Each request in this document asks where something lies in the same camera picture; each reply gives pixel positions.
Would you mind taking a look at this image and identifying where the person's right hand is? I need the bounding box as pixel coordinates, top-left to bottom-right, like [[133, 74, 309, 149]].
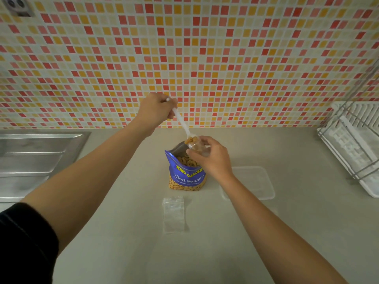
[[186, 136, 236, 187]]

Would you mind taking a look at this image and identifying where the person's left hand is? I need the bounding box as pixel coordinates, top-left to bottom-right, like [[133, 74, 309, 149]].
[[133, 92, 178, 138]]

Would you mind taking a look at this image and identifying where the small clear plastic bag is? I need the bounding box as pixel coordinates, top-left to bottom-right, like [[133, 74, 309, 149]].
[[188, 135, 212, 159]]

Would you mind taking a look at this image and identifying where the white plastic spoon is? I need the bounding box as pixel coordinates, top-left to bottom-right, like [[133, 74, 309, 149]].
[[165, 97, 199, 145]]

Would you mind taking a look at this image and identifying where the blue foil peanuts package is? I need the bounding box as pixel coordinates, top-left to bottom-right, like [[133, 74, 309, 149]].
[[164, 141, 207, 192]]

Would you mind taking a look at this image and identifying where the clear plastic container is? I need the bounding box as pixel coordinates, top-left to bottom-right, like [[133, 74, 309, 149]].
[[222, 166, 276, 202]]

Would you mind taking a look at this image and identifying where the stack of clear plastic bags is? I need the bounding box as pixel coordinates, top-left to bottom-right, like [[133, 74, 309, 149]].
[[162, 196, 186, 235]]

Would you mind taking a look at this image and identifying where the person's left forearm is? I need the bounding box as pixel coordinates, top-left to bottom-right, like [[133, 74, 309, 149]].
[[21, 121, 148, 258]]

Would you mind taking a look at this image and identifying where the person's right forearm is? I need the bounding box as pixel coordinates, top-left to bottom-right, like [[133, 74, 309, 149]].
[[222, 174, 349, 284]]

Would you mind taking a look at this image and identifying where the stainless steel sink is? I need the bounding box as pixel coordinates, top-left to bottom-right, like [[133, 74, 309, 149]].
[[0, 130, 92, 203]]

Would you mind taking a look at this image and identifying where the black shirt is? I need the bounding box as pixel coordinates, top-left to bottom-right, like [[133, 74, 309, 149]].
[[0, 202, 60, 284]]

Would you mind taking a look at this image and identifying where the white wire-framed dish rack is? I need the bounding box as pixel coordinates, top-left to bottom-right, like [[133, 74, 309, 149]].
[[317, 59, 379, 198]]

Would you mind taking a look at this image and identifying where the grey wall socket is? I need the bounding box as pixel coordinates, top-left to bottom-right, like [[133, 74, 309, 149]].
[[1, 0, 35, 17]]

